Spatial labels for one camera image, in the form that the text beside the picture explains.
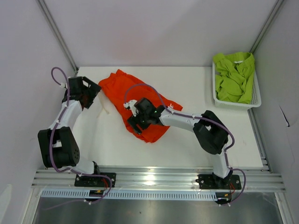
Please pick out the aluminium front rail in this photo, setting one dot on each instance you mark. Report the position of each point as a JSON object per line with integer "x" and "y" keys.
{"x": 161, "y": 179}

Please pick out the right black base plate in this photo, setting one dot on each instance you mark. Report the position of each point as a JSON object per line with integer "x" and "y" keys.
{"x": 211, "y": 181}

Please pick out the aluminium corner post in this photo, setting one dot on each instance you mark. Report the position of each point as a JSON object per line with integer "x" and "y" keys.
{"x": 57, "y": 34}
{"x": 279, "y": 4}

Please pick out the white plastic basket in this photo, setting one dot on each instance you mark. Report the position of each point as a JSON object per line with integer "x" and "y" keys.
{"x": 255, "y": 100}

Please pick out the left aluminium corner post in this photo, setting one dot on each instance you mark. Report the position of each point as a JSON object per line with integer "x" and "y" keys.
{"x": 57, "y": 34}

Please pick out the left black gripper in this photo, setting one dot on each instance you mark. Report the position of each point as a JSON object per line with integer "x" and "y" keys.
{"x": 94, "y": 89}

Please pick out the green shorts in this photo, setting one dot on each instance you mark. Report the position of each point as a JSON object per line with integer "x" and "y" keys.
{"x": 235, "y": 77}

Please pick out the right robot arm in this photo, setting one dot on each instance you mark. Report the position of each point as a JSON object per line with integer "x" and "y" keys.
{"x": 210, "y": 132}

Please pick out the orange shorts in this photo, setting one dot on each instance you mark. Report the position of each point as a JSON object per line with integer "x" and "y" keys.
{"x": 121, "y": 87}

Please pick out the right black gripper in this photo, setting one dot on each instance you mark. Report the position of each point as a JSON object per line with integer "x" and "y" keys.
{"x": 134, "y": 120}

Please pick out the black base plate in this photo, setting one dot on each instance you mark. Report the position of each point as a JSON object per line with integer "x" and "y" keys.
{"x": 91, "y": 181}
{"x": 211, "y": 181}

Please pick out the right aluminium corner post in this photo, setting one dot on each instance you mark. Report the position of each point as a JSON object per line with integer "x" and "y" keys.
{"x": 279, "y": 4}

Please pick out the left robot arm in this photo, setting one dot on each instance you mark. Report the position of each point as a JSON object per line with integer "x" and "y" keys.
{"x": 58, "y": 146}

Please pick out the white slotted cable duct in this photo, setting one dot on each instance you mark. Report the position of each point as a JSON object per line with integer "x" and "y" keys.
{"x": 131, "y": 194}

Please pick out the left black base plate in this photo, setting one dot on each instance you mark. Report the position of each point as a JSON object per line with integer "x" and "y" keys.
{"x": 91, "y": 181}

